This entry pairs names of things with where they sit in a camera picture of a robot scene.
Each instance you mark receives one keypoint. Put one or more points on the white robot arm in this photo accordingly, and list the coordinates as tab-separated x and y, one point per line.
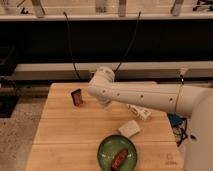
186	100

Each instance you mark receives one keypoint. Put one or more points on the white plastic bottle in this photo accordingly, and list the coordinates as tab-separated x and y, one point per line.
141	112

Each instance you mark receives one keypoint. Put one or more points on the white sponge block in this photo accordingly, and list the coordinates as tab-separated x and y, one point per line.
129	129

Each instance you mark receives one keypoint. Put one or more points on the green plate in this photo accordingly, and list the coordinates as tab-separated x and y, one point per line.
110	147

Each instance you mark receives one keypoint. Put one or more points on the red-brown snack bar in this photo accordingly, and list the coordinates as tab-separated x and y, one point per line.
118	159

